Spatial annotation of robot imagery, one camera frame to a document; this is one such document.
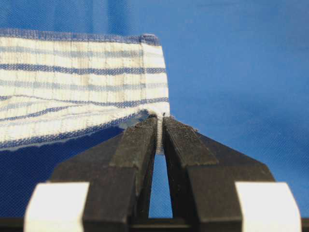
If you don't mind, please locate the white blue striped towel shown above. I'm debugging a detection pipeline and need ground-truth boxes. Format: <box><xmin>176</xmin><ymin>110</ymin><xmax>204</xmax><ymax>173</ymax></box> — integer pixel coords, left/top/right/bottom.
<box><xmin>0</xmin><ymin>29</ymin><xmax>169</xmax><ymax>150</ymax></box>

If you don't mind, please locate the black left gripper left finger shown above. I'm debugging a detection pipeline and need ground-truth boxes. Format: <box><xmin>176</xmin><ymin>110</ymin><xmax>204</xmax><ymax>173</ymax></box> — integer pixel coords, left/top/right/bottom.
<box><xmin>24</xmin><ymin>117</ymin><xmax>157</xmax><ymax>232</ymax></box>

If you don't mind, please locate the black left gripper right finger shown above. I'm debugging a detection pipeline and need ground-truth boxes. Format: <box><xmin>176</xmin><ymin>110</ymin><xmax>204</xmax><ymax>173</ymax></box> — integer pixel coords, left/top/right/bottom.
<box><xmin>163</xmin><ymin>117</ymin><xmax>302</xmax><ymax>232</ymax></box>

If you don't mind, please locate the blue table cloth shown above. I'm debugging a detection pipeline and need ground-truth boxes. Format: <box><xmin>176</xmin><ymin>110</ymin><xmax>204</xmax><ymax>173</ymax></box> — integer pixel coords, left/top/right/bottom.
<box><xmin>0</xmin><ymin>0</ymin><xmax>309</xmax><ymax>218</ymax></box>

